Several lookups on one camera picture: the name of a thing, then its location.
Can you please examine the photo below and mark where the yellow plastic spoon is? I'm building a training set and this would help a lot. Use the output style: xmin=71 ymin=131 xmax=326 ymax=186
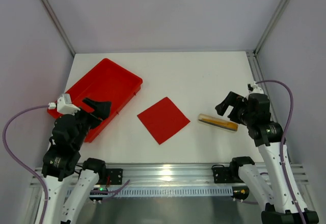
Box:
xmin=200 ymin=117 xmax=238 ymax=131

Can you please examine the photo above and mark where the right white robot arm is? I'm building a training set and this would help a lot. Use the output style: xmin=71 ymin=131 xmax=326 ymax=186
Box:
xmin=215 ymin=92 xmax=319 ymax=223

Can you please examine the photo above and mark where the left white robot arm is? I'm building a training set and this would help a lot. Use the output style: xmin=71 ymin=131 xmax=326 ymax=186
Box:
xmin=36 ymin=94 xmax=112 ymax=223

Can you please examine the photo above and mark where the red paper napkin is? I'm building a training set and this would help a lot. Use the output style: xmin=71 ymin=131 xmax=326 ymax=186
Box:
xmin=137 ymin=97 xmax=190 ymax=145

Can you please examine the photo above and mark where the cream utensil case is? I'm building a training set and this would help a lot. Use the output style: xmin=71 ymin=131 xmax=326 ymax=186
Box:
xmin=198 ymin=114 xmax=238 ymax=132

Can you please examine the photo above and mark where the red plastic tray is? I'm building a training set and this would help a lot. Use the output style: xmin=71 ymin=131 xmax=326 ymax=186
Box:
xmin=47 ymin=58 xmax=143 ymax=144

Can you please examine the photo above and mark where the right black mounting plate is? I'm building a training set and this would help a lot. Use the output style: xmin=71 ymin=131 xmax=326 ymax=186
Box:
xmin=211 ymin=164 xmax=234 ymax=184

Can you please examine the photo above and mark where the black mounting plate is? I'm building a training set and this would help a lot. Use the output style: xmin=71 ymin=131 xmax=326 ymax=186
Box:
xmin=104 ymin=168 xmax=123 ymax=186
xmin=211 ymin=164 xmax=234 ymax=184

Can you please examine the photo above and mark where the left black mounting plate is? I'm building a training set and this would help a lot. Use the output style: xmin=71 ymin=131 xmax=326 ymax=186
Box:
xmin=104 ymin=168 xmax=123 ymax=186

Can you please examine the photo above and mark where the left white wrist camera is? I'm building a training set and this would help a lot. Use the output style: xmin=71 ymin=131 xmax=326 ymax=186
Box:
xmin=48 ymin=93 xmax=80 ymax=115

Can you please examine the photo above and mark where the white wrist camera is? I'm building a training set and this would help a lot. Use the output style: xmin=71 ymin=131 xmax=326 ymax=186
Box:
xmin=248 ymin=82 xmax=264 ymax=94
xmin=48 ymin=93 xmax=80 ymax=115

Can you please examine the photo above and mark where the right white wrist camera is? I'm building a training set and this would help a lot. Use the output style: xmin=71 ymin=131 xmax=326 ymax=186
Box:
xmin=248 ymin=82 xmax=264 ymax=94

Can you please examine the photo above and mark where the right aluminium side rail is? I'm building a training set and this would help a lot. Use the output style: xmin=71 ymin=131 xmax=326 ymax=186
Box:
xmin=246 ymin=50 xmax=270 ymax=100

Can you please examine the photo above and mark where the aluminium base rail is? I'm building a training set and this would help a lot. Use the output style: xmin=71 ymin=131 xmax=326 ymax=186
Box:
xmin=29 ymin=162 xmax=309 ymax=191

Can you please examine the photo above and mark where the slotted white cable duct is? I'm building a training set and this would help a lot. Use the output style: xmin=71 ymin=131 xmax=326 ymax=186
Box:
xmin=116 ymin=186 xmax=233 ymax=198

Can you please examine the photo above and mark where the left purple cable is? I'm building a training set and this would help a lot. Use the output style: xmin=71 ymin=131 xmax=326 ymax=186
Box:
xmin=2 ymin=105 xmax=50 ymax=224

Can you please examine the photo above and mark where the left aluminium frame post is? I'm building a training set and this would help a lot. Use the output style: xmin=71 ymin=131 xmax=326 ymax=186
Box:
xmin=40 ymin=0 xmax=76 ymax=57

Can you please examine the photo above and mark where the aluminium frame post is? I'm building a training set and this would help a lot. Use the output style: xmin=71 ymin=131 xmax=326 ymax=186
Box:
xmin=40 ymin=0 xmax=76 ymax=57
xmin=254 ymin=0 xmax=290 ymax=56

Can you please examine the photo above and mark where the right aluminium frame post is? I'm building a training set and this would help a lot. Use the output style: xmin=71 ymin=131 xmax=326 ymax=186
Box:
xmin=254 ymin=0 xmax=290 ymax=56

